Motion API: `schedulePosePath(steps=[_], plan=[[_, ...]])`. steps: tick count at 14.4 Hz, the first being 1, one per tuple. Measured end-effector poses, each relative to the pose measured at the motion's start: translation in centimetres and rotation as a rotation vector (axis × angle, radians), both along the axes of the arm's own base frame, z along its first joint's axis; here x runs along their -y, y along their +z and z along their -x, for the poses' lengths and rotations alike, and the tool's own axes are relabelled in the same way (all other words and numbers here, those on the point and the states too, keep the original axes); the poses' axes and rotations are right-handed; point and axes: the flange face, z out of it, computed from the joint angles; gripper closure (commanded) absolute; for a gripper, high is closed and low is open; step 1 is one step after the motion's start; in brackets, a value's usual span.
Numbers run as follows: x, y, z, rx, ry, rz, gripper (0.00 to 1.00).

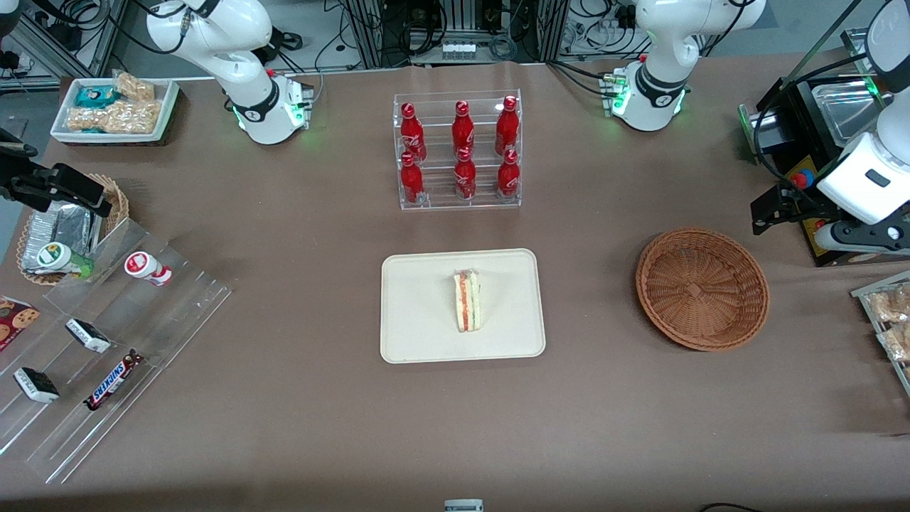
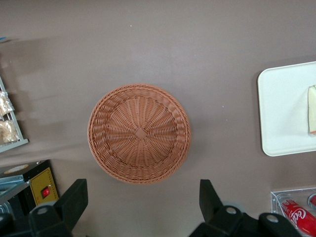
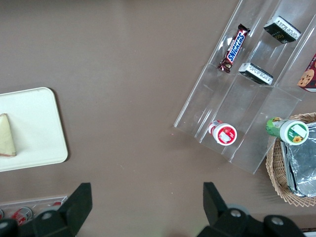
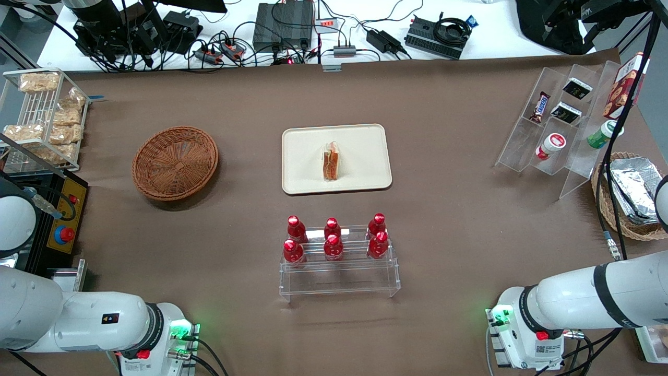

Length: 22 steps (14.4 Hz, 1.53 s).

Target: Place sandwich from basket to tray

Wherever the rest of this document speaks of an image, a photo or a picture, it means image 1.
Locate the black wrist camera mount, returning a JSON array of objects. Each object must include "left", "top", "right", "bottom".
[
  {"left": 751, "top": 183, "right": 820, "bottom": 236},
  {"left": 0, "top": 162, "right": 112, "bottom": 218}
]

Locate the small black white box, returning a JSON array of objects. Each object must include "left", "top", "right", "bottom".
[
  {"left": 13, "top": 367, "right": 60, "bottom": 404},
  {"left": 65, "top": 318, "right": 112, "bottom": 354}
]

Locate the wrapped cracker pack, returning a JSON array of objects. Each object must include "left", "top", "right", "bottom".
[
  {"left": 869, "top": 284, "right": 910, "bottom": 325},
  {"left": 878, "top": 327, "right": 910, "bottom": 365}
]

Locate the teal snack packet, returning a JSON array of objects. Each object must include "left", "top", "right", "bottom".
[{"left": 75, "top": 85, "right": 118, "bottom": 109}]

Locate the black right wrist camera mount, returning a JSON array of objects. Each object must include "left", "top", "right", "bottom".
[{"left": 0, "top": 162, "right": 112, "bottom": 218}]

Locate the red capped yogurt bottle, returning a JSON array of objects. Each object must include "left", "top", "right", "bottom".
[{"left": 124, "top": 251, "right": 173, "bottom": 287}]

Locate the green yogurt drink bottle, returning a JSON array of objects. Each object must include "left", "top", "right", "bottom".
[{"left": 36, "top": 242, "right": 95, "bottom": 278}]

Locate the tray of pastry bags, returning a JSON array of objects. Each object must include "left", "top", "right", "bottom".
[{"left": 851, "top": 270, "right": 910, "bottom": 396}]

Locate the small rice cracker bar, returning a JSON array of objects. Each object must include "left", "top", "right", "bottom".
[{"left": 114, "top": 71, "right": 156, "bottom": 102}]

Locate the light wicker basket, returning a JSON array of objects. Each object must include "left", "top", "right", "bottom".
[{"left": 16, "top": 173, "right": 130, "bottom": 285}]

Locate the red chocolate chip cookie box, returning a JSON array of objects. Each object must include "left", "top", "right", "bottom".
[{"left": 0, "top": 296, "right": 41, "bottom": 352}]

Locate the white rectangular snack tray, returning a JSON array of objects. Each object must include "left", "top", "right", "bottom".
[{"left": 50, "top": 77, "right": 180, "bottom": 146}]

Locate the large rice cracker pack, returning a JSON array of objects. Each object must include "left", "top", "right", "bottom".
[{"left": 66, "top": 100, "right": 163, "bottom": 134}]

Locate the black food warmer machine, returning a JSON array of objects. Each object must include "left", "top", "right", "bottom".
[{"left": 739, "top": 25, "right": 910, "bottom": 267}]

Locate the Snickers chocolate bar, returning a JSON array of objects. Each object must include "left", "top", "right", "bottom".
[{"left": 84, "top": 349, "right": 145, "bottom": 412}]

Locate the brown round wicker basket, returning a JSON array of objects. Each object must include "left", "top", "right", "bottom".
[{"left": 636, "top": 227, "right": 771, "bottom": 352}]

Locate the cream rectangular serving tray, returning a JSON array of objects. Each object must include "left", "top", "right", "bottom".
[{"left": 380, "top": 248, "right": 547, "bottom": 364}]

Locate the clear acrylic stepped shelf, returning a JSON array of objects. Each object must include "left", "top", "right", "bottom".
[{"left": 0, "top": 217, "right": 239, "bottom": 484}]

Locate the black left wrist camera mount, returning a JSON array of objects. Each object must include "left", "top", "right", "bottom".
[{"left": 751, "top": 183, "right": 820, "bottom": 236}]

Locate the triangular white bread sandwich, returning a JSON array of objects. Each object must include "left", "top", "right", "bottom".
[{"left": 454, "top": 269, "right": 482, "bottom": 333}]

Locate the red cola bottle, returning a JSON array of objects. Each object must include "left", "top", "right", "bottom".
[
  {"left": 400, "top": 102, "right": 427, "bottom": 161},
  {"left": 454, "top": 147, "right": 477, "bottom": 198},
  {"left": 452, "top": 100, "right": 476, "bottom": 154},
  {"left": 496, "top": 95, "right": 520, "bottom": 156},
  {"left": 400, "top": 152, "right": 426, "bottom": 205},
  {"left": 497, "top": 148, "right": 520, "bottom": 198}
]

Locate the aluminium frame post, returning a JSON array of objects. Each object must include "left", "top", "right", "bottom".
[
  {"left": 537, "top": 0, "right": 569, "bottom": 63},
  {"left": 345, "top": 0, "right": 388, "bottom": 68}
]

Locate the steel warmer pan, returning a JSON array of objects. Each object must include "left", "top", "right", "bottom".
[{"left": 812, "top": 80, "right": 886, "bottom": 146}]

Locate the aluminium foil food container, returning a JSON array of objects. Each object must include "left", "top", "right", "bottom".
[{"left": 21, "top": 201, "right": 106, "bottom": 274}]

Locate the clear acrylic bottle rack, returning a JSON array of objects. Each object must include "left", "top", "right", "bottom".
[{"left": 392, "top": 90, "right": 522, "bottom": 211}]

